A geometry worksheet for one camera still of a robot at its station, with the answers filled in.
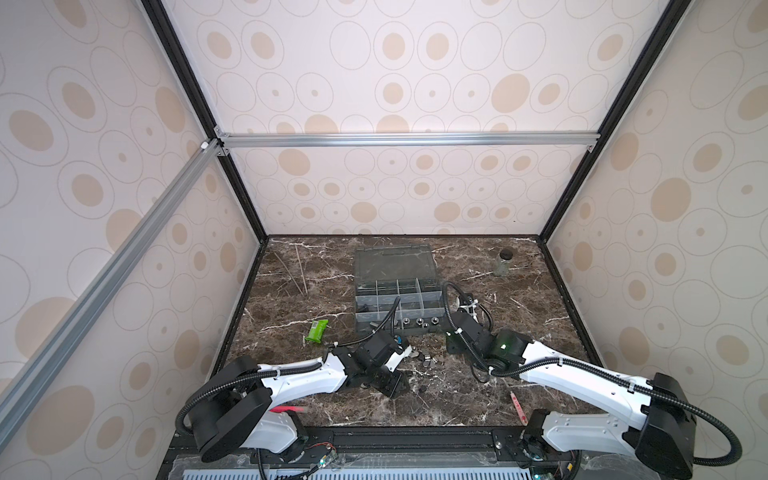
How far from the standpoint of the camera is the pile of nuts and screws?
33.4 inches

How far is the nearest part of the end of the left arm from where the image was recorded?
2.04ft

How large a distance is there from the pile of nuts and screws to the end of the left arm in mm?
148
